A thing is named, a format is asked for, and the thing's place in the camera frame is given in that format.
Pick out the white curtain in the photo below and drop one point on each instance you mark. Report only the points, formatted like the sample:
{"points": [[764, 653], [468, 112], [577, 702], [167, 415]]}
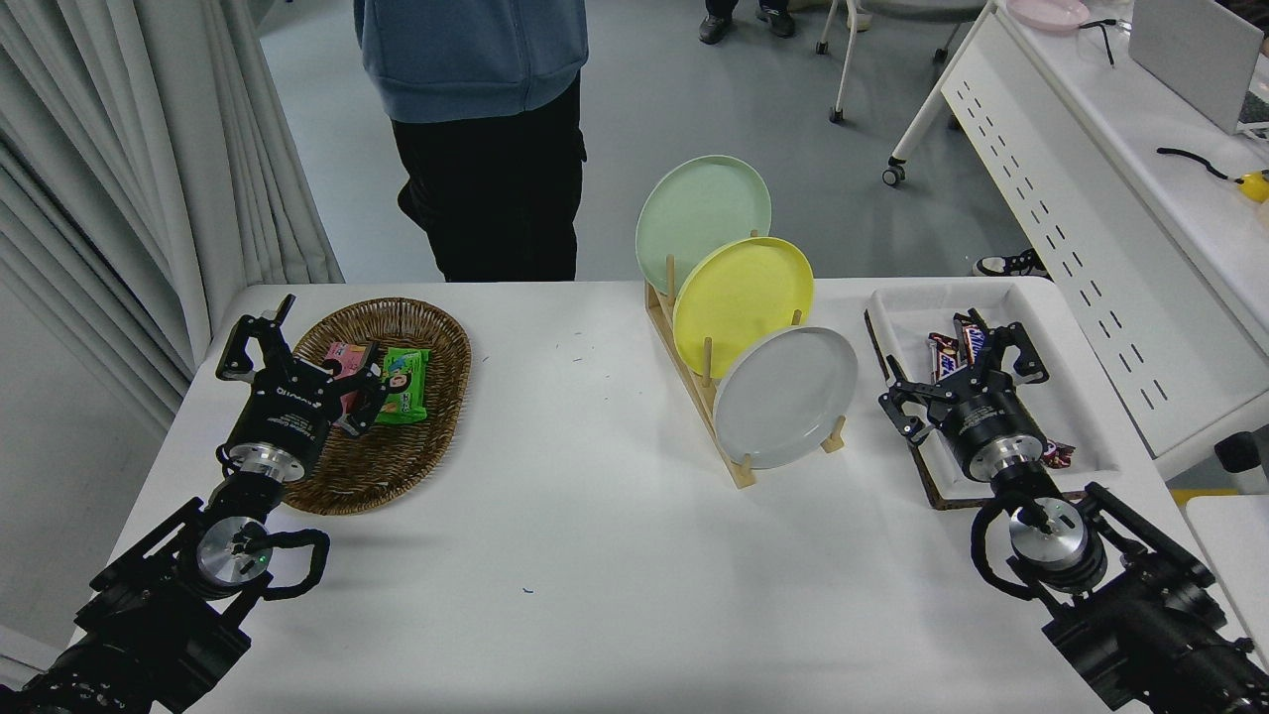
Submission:
{"points": [[149, 149]]}

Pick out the black cylinder object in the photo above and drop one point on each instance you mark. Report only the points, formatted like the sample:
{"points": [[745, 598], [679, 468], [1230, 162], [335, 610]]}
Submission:
{"points": [[1239, 456]]}

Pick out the yellow round object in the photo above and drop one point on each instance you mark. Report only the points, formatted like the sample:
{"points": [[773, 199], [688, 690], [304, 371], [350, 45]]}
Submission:
{"points": [[1255, 186]]}

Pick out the white wheeled chair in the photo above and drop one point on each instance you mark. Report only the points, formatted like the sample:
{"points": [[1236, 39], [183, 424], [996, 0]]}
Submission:
{"points": [[844, 59]]}

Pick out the pink plate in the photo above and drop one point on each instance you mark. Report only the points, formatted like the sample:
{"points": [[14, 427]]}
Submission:
{"points": [[1046, 12]]}

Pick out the small white table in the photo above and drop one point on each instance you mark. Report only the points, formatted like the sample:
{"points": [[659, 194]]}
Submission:
{"points": [[1239, 555]]}

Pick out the yellow plate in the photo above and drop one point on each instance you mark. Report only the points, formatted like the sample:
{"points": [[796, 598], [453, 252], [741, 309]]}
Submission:
{"points": [[739, 297]]}

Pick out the white desk with perforated panel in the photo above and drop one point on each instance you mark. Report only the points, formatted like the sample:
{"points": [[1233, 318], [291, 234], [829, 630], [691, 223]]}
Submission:
{"points": [[1091, 198]]}

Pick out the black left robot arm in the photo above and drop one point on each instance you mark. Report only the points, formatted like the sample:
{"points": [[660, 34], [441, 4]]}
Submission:
{"points": [[149, 615]]}

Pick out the pale green plate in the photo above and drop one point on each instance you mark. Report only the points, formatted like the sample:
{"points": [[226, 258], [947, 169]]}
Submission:
{"points": [[699, 213]]}

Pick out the person's foot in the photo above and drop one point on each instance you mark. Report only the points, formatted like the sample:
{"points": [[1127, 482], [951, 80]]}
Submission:
{"points": [[1011, 264]]}

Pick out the white rectangular tray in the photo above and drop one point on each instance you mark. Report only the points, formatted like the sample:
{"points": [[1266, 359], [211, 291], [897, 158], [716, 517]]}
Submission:
{"points": [[922, 307]]}

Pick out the Snickers chocolate bar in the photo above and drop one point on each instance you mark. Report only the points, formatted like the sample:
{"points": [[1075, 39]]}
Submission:
{"points": [[942, 349], [1059, 454], [964, 337]]}

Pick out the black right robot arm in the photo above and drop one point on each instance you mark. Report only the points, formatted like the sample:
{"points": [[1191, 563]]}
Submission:
{"points": [[1140, 615]]}

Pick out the person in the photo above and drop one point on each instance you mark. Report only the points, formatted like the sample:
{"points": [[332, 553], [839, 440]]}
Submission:
{"points": [[466, 59], [714, 25]]}

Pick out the brown wicker basket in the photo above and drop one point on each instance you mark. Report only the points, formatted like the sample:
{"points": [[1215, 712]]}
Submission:
{"points": [[397, 466]]}

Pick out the green snack packet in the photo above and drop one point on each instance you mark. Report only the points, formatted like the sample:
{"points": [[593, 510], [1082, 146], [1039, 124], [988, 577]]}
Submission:
{"points": [[406, 387]]}

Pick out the grey plate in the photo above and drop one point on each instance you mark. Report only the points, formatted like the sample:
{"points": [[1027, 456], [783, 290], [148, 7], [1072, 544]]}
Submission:
{"points": [[783, 397]]}

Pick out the pink snack packet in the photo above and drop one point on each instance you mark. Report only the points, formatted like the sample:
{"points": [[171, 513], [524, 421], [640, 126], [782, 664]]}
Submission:
{"points": [[342, 355]]}

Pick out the grey laptop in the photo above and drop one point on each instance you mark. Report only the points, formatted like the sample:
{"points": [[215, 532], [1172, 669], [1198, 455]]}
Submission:
{"points": [[1190, 50]]}

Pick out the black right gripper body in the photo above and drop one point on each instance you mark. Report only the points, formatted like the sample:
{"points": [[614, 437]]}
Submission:
{"points": [[986, 421]]}

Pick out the wooden plate rack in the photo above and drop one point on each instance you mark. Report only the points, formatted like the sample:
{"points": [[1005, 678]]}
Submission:
{"points": [[742, 474]]}

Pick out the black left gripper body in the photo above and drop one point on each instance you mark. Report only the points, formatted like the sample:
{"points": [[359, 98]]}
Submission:
{"points": [[288, 412]]}

